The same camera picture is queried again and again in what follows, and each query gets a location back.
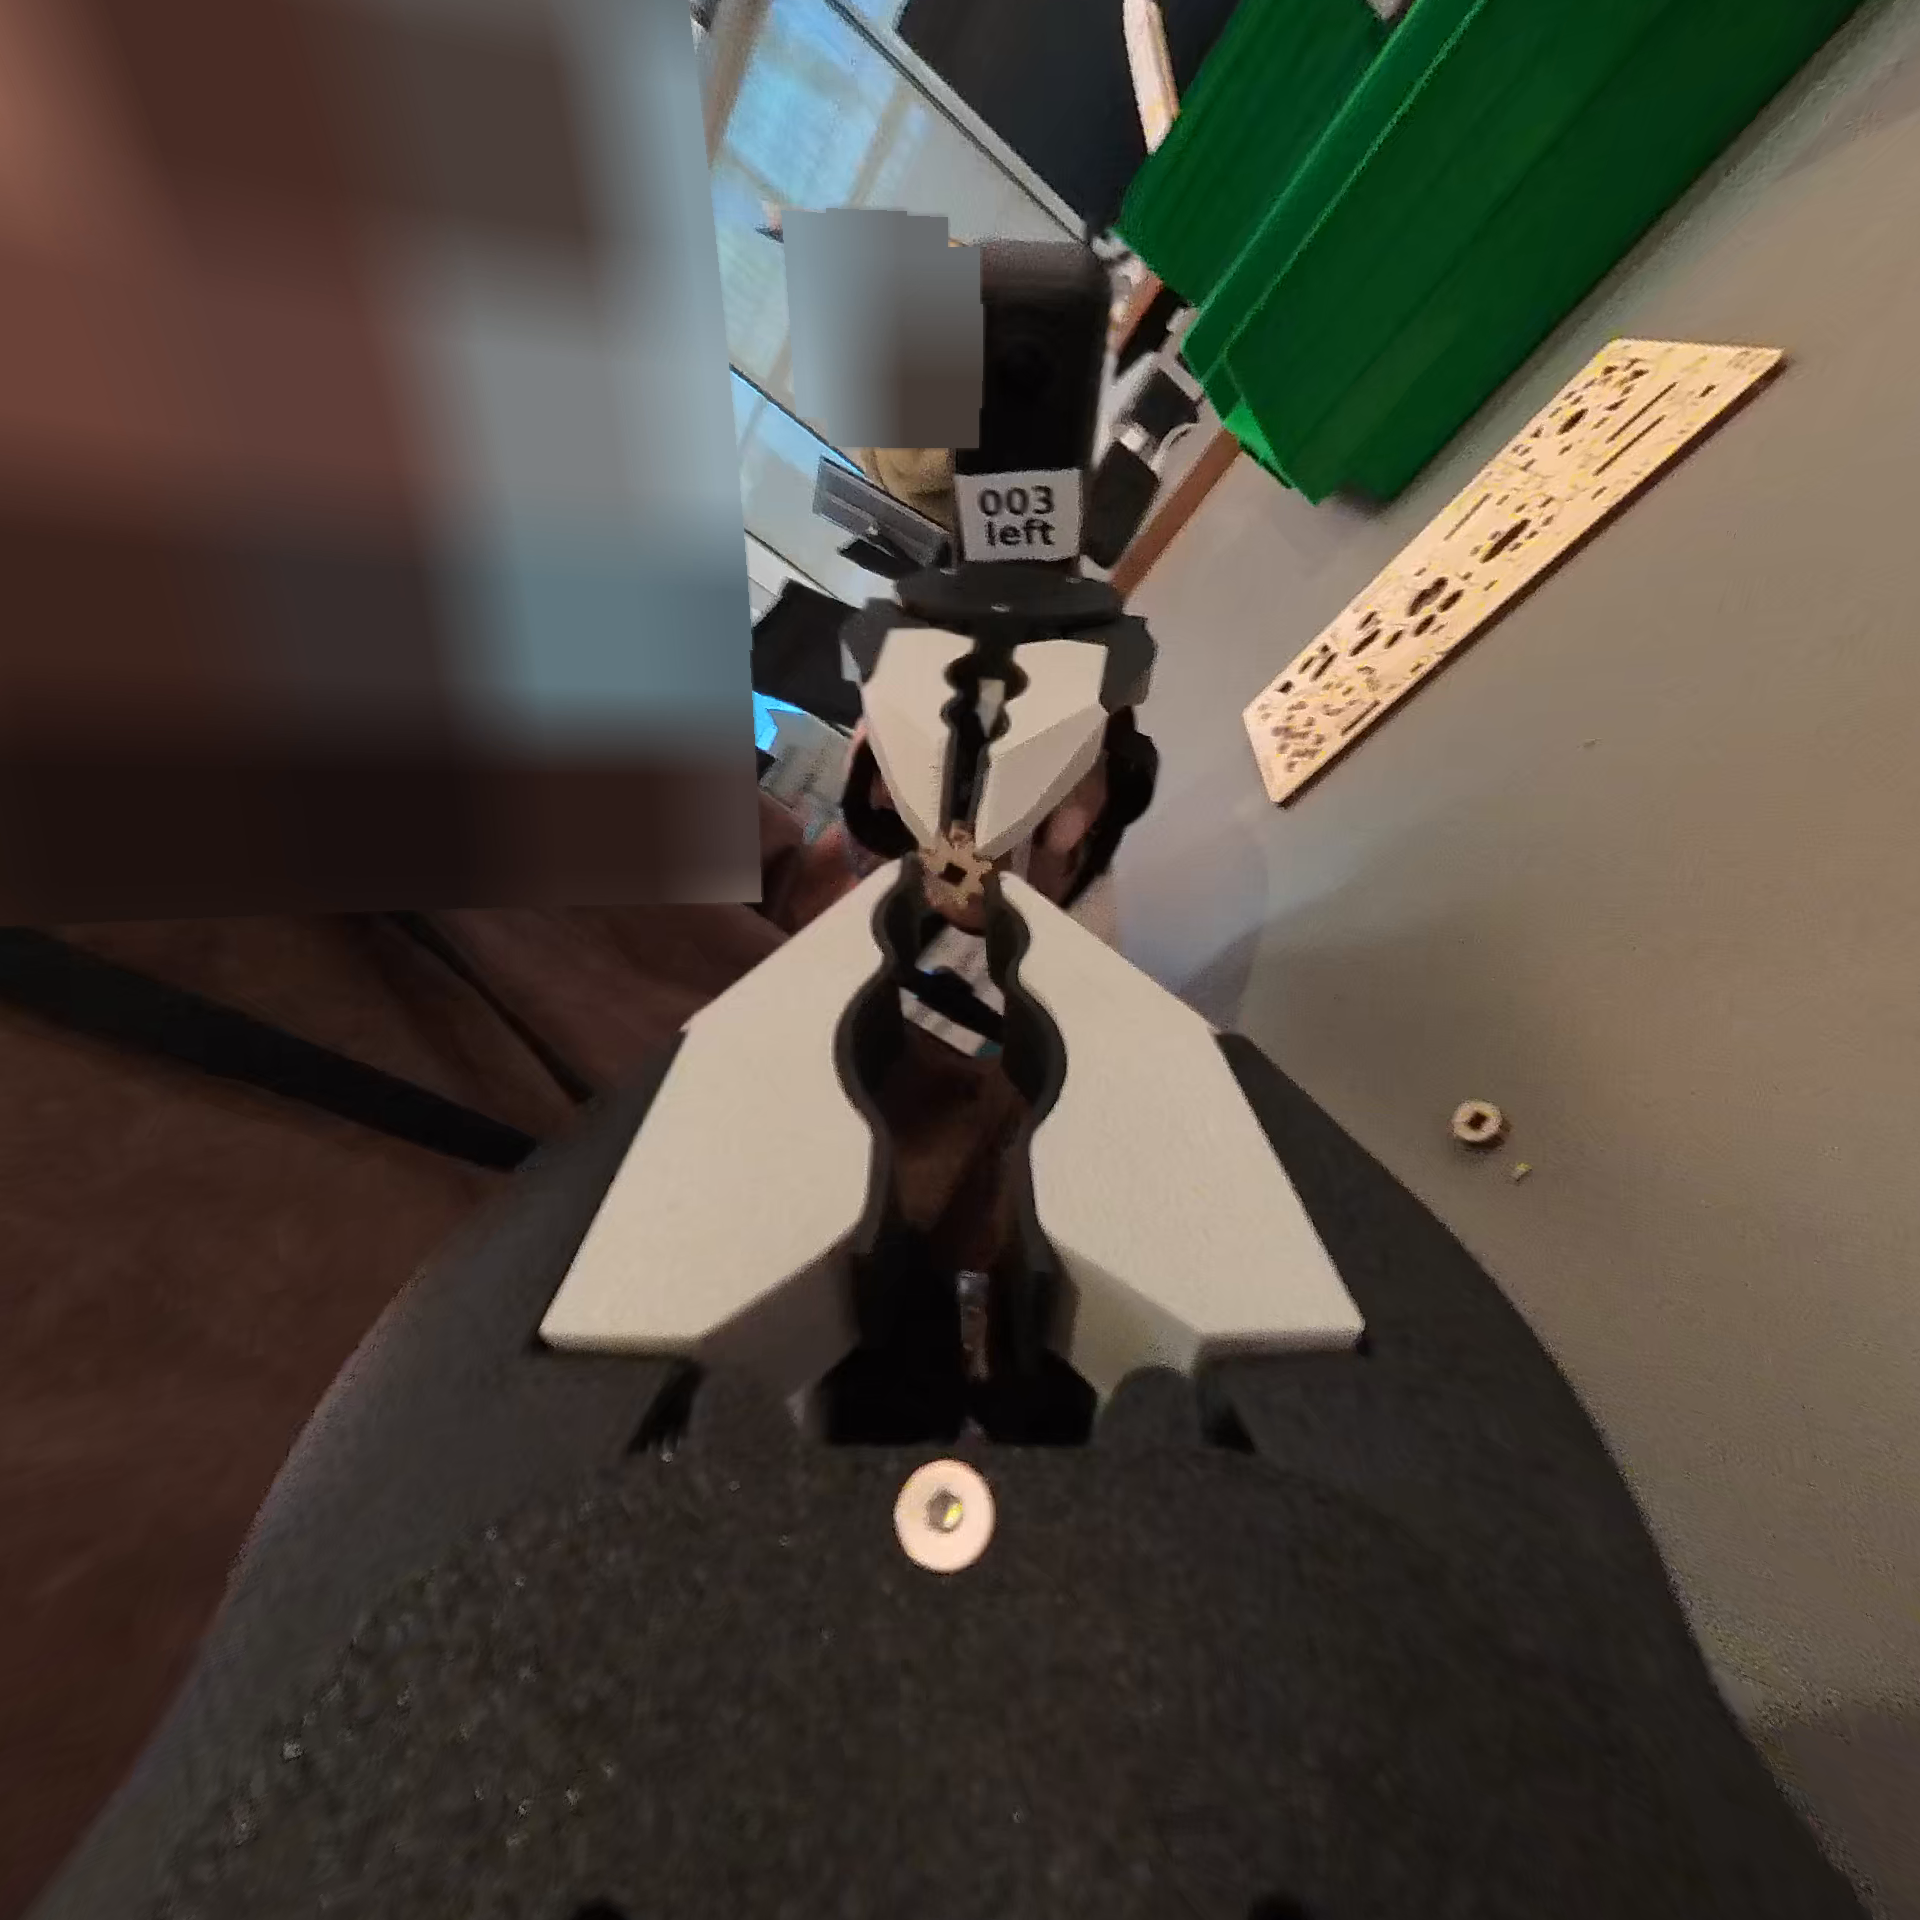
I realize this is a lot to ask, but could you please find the laser-cut wooden parts sheet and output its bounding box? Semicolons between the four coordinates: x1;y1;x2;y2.
1242;339;1788;810

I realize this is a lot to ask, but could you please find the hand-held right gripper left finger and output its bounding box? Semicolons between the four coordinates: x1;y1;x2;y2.
538;858;932;1413

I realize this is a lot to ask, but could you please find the black strap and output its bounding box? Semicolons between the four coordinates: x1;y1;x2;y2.
0;928;540;1174

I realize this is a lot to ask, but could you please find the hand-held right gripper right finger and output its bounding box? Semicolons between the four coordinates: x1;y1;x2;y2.
984;874;1369;1395

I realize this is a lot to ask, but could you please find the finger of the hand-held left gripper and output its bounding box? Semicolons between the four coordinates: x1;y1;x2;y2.
856;626;980;865
972;643;1116;885

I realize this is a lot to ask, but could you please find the green plastic bin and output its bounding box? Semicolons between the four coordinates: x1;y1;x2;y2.
1113;0;1419;309
1183;0;1870;507

